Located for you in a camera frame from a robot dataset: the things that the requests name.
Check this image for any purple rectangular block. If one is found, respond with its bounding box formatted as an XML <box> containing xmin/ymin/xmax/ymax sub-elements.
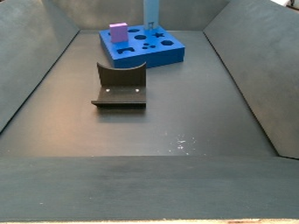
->
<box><xmin>110</xmin><ymin>23</ymin><xmax>129</xmax><ymax>43</ymax></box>

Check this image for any black curved stand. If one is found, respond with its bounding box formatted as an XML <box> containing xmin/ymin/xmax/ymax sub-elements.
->
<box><xmin>91</xmin><ymin>64</ymin><xmax>146</xmax><ymax>107</ymax></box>

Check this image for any blue shape sorter board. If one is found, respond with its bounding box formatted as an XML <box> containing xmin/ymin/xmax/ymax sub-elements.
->
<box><xmin>99</xmin><ymin>25</ymin><xmax>185</xmax><ymax>68</ymax></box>

